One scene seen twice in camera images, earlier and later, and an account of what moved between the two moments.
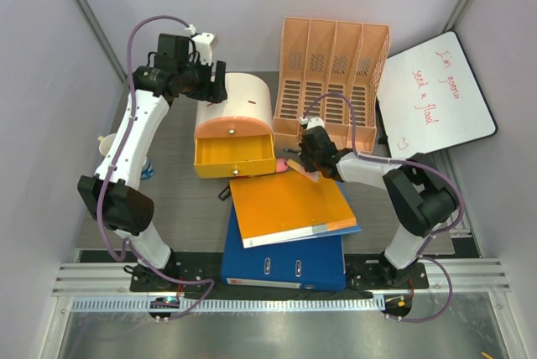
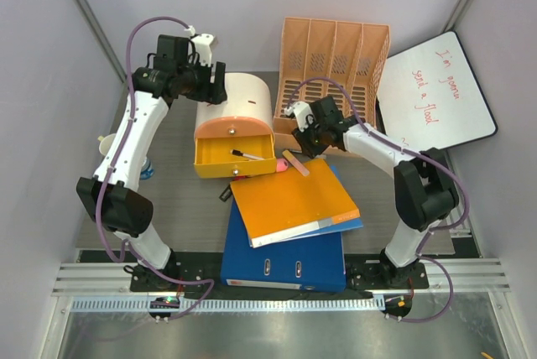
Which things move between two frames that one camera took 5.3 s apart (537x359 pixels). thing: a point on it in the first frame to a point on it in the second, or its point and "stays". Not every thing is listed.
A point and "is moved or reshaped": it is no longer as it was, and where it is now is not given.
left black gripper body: x=198 y=85 stays
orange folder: x=288 y=206 is moved or reshaped
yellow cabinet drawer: x=233 y=156 stays
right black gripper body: x=311 y=160 to x=312 y=139
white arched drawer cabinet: x=247 y=111 stays
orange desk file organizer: x=329 y=72 stays
